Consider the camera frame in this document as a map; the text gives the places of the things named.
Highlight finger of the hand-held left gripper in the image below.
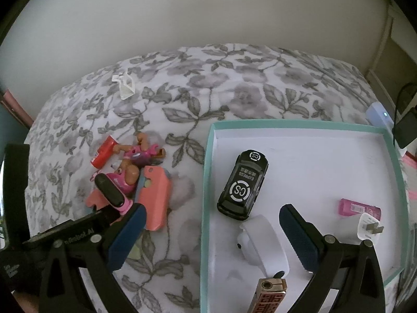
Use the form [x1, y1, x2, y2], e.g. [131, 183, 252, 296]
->
[81, 206, 127, 233]

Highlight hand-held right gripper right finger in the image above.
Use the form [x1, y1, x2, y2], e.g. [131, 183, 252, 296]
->
[279, 204, 387, 313]

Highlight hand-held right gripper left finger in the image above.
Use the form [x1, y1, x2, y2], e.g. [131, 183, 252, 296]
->
[38, 203, 147, 313]

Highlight pink smartwatch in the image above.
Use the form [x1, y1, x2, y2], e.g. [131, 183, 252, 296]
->
[94, 173, 134, 216]

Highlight white plastic gadget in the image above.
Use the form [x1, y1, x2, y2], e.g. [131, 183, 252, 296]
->
[234, 214, 290, 279]

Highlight coral and blue case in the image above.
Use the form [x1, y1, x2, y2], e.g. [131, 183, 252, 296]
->
[135, 165, 172, 232]

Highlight red tube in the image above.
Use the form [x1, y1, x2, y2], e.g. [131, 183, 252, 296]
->
[90, 135, 118, 170]

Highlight brown patterned lighter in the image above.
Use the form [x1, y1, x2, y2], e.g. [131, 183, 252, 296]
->
[245, 278, 288, 313]

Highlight white charger plug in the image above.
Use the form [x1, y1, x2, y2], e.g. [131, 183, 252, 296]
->
[357, 213, 384, 243]

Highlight pink doll figure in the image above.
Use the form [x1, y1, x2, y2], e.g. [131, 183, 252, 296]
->
[112, 133, 166, 196]

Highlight teal-rimmed white tray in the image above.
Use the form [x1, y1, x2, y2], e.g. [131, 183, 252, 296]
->
[199, 119, 409, 313]

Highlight black toy car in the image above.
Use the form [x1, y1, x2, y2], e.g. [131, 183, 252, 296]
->
[217, 149, 270, 221]

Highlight white plastic clip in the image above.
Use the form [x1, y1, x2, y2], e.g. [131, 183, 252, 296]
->
[111, 71, 135, 100]

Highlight dark teal board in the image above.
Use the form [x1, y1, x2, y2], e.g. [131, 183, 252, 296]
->
[0, 103, 30, 144]

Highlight white power strip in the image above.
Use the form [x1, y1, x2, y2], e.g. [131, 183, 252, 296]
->
[365, 102, 408, 157]

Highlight black power adapter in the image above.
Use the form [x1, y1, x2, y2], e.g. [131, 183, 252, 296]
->
[393, 111, 417, 149]

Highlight floral bedsheet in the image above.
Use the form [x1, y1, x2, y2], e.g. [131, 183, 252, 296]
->
[24, 43, 417, 313]

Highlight white shelf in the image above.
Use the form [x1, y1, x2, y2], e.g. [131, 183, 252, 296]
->
[365, 3, 417, 105]

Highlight reddish wooden post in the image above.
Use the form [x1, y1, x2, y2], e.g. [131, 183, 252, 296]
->
[0, 89, 33, 126]

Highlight black cable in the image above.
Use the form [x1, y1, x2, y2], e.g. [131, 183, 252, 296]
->
[393, 83, 417, 128]

